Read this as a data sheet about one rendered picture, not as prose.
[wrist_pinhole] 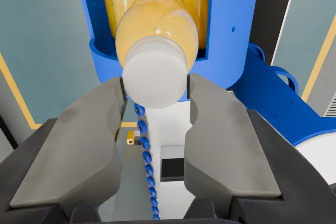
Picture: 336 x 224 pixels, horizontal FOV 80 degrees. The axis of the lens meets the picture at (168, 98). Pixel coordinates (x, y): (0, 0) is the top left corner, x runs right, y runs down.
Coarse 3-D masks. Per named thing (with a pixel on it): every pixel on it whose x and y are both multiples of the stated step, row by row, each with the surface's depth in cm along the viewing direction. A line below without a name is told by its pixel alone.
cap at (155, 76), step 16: (144, 48) 11; (160, 48) 11; (128, 64) 11; (144, 64) 11; (160, 64) 11; (176, 64) 11; (128, 80) 12; (144, 80) 12; (160, 80) 12; (176, 80) 12; (144, 96) 12; (160, 96) 12; (176, 96) 12
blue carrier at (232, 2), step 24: (96, 0) 38; (216, 0) 23; (240, 0) 25; (96, 24) 38; (216, 24) 24; (240, 24) 27; (96, 48) 37; (216, 48) 26; (240, 48) 30; (120, 72) 29; (192, 72) 27; (216, 72) 28; (240, 72) 33
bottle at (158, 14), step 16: (144, 0) 16; (160, 0) 15; (176, 0) 18; (128, 16) 15; (144, 16) 14; (160, 16) 14; (176, 16) 14; (128, 32) 14; (144, 32) 13; (160, 32) 13; (176, 32) 14; (192, 32) 15; (128, 48) 14; (176, 48) 13; (192, 48) 15; (192, 64) 16
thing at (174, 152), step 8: (160, 152) 75; (168, 152) 75; (176, 152) 74; (160, 160) 72; (168, 160) 70; (176, 160) 69; (160, 168) 69; (168, 168) 67; (176, 168) 67; (160, 176) 66; (168, 176) 64; (176, 176) 64; (160, 184) 65; (168, 184) 65; (176, 184) 65
